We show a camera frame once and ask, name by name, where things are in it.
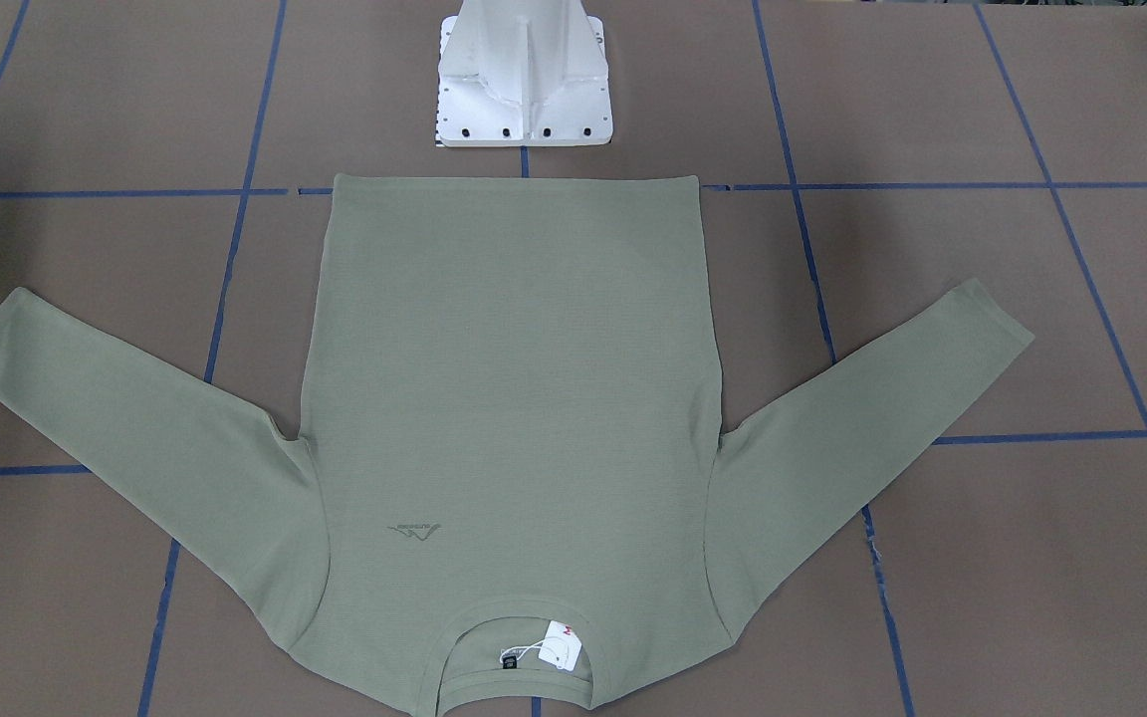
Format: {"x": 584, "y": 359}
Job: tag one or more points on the olive green long-sleeve shirt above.
{"x": 510, "y": 414}

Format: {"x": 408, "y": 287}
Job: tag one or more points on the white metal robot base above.
{"x": 522, "y": 73}

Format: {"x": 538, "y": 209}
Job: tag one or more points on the white paper size tag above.
{"x": 560, "y": 647}

